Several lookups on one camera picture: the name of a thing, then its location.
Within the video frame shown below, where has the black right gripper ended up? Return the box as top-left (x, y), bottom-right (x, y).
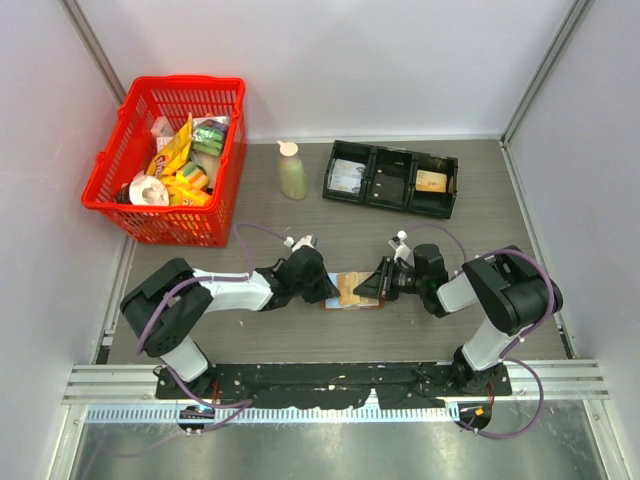
top-left (354, 256), bottom-right (427, 301)

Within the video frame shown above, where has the brown leather card holder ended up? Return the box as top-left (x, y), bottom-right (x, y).
top-left (320, 271), bottom-right (384, 311)

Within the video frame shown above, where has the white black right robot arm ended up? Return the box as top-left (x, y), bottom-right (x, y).
top-left (354, 244), bottom-right (564, 395)

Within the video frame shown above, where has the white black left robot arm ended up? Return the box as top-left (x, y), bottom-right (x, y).
top-left (120, 246), bottom-right (339, 398)

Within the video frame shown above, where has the white card stack in tray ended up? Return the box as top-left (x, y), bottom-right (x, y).
top-left (328, 159), bottom-right (366, 194)

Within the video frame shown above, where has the gold card stack in tray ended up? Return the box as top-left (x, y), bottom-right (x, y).
top-left (415, 169), bottom-right (448, 193)

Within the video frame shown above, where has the green liquid squeeze bottle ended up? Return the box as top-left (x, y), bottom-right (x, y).
top-left (277, 140), bottom-right (307, 200)

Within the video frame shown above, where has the black three-compartment tray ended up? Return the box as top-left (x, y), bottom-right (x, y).
top-left (322, 140), bottom-right (458, 219)

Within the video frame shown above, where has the yellow boxed snack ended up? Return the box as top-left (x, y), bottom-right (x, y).
top-left (161, 176), bottom-right (212, 207)

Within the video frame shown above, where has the green sponge pack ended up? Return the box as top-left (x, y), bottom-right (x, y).
top-left (192, 124), bottom-right (225, 156)

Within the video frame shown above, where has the red plastic shopping basket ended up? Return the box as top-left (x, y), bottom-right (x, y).
top-left (81, 75), bottom-right (246, 247)

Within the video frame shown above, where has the yellow snack bag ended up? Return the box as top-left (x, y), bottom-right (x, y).
top-left (146, 114), bottom-right (193, 179)

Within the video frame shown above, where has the white tape roll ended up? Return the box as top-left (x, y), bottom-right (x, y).
top-left (127, 175), bottom-right (169, 207)

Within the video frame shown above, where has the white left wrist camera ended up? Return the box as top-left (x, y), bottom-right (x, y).
top-left (283, 235), bottom-right (318, 252)

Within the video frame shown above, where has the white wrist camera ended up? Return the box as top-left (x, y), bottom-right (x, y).
top-left (283, 235), bottom-right (318, 252)
top-left (388, 230), bottom-right (411, 261)

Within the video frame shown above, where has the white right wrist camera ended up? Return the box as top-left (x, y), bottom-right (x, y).
top-left (388, 230), bottom-right (411, 261)

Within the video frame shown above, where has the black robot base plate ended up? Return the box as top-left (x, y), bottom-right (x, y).
top-left (186, 362), bottom-right (512, 410)

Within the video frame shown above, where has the aluminium front rail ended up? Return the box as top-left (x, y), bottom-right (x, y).
top-left (62, 360), bottom-right (609, 431)

